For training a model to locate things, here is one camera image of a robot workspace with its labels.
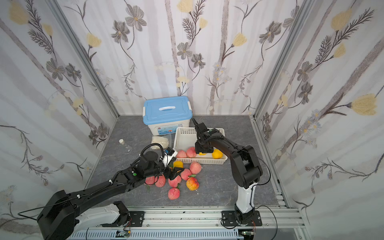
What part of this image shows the pink peach centre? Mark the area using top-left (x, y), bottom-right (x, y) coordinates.
top-left (181, 169), bottom-right (192, 181)

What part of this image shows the orange red peach right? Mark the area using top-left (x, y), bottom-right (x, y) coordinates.
top-left (186, 177), bottom-right (200, 191)

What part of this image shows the pink peach top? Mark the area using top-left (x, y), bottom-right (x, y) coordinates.
top-left (177, 150), bottom-right (187, 159)

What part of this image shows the small green circuit board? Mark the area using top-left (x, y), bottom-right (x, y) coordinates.
top-left (116, 230), bottom-right (131, 238)

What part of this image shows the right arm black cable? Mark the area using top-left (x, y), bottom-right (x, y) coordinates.
top-left (254, 155), bottom-right (279, 240)

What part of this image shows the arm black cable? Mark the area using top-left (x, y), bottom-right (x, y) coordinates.
top-left (17, 197), bottom-right (76, 221)
top-left (254, 155), bottom-right (279, 240)

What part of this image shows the small glass flask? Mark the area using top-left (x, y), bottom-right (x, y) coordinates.
top-left (119, 139), bottom-right (132, 154)

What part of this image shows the pink peach upper right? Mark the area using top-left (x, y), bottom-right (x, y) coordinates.
top-left (189, 162), bottom-right (202, 175)

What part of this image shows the pink peach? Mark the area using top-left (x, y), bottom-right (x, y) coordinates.
top-left (155, 176), bottom-right (166, 188)
top-left (189, 162), bottom-right (202, 175)
top-left (168, 188), bottom-right (181, 200)
top-left (168, 176), bottom-right (182, 188)
top-left (177, 150), bottom-right (187, 159)
top-left (145, 176), bottom-right (156, 185)
top-left (181, 169), bottom-right (192, 181)

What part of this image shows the blue lid storage box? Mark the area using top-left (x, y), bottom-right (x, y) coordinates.
top-left (143, 96), bottom-right (193, 136)

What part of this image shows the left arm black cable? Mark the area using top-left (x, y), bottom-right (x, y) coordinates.
top-left (17, 197), bottom-right (76, 221)

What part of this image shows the pink peach bottom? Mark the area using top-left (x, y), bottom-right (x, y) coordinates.
top-left (168, 188), bottom-right (181, 200)

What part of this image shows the pink peach lower middle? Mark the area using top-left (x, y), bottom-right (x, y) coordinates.
top-left (168, 176), bottom-right (182, 188)

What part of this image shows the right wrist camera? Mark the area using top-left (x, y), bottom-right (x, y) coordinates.
top-left (195, 123), bottom-right (221, 138)

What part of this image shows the white perforated plastic basket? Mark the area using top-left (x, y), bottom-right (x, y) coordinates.
top-left (172, 126), bottom-right (229, 166)

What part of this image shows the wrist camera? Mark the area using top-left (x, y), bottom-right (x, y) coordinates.
top-left (195, 123), bottom-right (221, 138)
top-left (163, 147), bottom-right (178, 167)

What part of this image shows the pink peach far left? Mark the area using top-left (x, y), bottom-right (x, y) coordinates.
top-left (145, 176), bottom-right (156, 185)

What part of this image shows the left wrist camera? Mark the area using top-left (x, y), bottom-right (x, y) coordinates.
top-left (163, 147), bottom-right (178, 167)

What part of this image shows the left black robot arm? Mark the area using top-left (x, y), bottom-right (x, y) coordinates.
top-left (37, 148), bottom-right (180, 240)

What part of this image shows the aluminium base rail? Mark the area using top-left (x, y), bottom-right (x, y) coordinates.
top-left (68, 205), bottom-right (310, 240)

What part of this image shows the pink peach second row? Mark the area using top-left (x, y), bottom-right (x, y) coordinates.
top-left (186, 147), bottom-right (197, 158)

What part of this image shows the pink peach lower left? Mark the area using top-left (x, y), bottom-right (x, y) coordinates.
top-left (155, 176), bottom-right (166, 188)

